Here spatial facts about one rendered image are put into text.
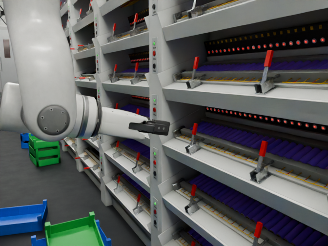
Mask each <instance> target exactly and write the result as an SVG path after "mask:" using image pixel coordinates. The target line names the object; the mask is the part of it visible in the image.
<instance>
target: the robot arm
mask: <svg viewBox="0 0 328 246"><path fill-rule="evenodd" d="M2 2H3V8H4V14H5V19H6V25H7V30H8V34H9V38H10V42H11V46H12V51H13V56H14V61H15V66H16V71H17V76H18V82H19V84H17V83H11V82H7V83H6V84H5V85H4V87H3V90H2V93H1V98H0V130H1V131H10V132H20V133H30V134H33V135H34V136H35V137H36V138H38V139H40V140H42V141H45V142H56V141H60V140H62V139H64V138H66V137H70V138H81V139H89V138H90V137H95V136H96V135H97V133H99V134H103V135H108V136H114V137H120V138H127V139H134V140H141V141H143V140H144V139H145V135H143V134H142V133H152V134H156V135H164V136H167V135H168V132H169V127H170V122H167V121H161V120H155V119H152V120H149V119H147V118H146V117H143V116H140V115H137V114H134V113H131V112H127V111H123V110H118V109H113V108H107V107H102V105H101V102H100V101H99V100H95V98H94V97H90V96H84V95H79V94H76V88H75V76H74V67H73V61H72V55H71V51H70V47H69V43H68V40H67V37H66V35H65V32H64V30H63V28H62V22H61V13H60V0H2ZM140 132H142V133H140Z"/></svg>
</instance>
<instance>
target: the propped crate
mask: <svg viewBox="0 0 328 246"><path fill-rule="evenodd" d="M94 218H95V214H94V212H90V213H89V217H84V218H80V219H76V220H72V221H68V222H64V223H60V224H56V225H50V222H46V223H45V239H46V245H47V246H104V244H103V240H102V238H101V235H100V232H99V229H98V226H97V224H96V221H95V219H94Z"/></svg>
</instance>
